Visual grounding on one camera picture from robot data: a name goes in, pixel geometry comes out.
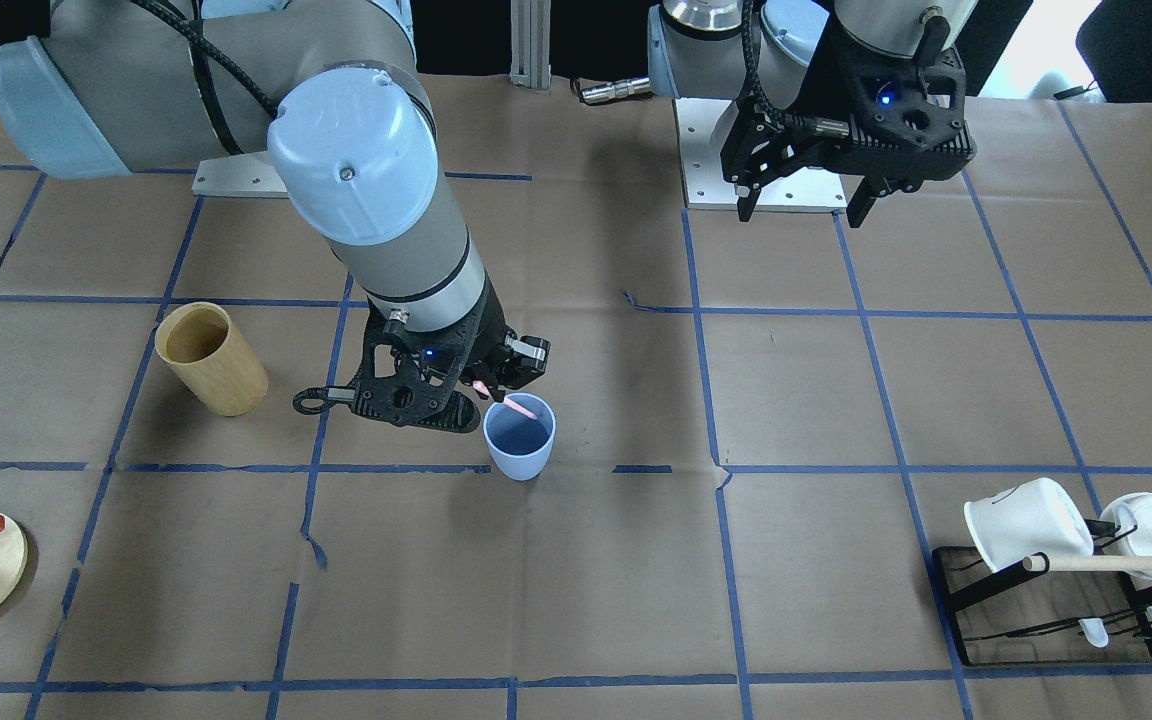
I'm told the light blue plastic cup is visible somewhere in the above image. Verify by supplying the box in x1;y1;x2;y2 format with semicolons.
483;392;558;482

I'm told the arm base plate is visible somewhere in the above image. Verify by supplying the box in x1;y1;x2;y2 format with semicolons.
672;96;849;213
191;151;288;199

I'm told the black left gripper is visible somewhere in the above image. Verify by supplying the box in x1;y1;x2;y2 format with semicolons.
719;20;977;229

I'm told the black wire cup rack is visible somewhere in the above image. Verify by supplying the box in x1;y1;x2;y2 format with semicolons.
932;546;1152;667

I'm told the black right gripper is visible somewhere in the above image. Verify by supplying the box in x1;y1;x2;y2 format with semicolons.
293;290;550;430

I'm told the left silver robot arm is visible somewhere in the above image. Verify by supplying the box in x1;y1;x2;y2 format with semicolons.
646;1;977;228

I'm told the white mug lower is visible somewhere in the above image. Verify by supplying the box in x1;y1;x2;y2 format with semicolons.
963;477;1094;571

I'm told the tan bamboo cup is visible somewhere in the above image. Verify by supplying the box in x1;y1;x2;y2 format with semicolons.
154;302;270;416

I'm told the wooden rack handle bar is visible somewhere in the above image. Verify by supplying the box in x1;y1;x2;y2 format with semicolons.
1020;553;1152;573

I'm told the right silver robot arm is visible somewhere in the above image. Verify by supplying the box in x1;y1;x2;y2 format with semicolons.
0;1;550;433

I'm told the pink chopstick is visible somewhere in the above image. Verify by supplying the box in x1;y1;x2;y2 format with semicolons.
500;396;538;420

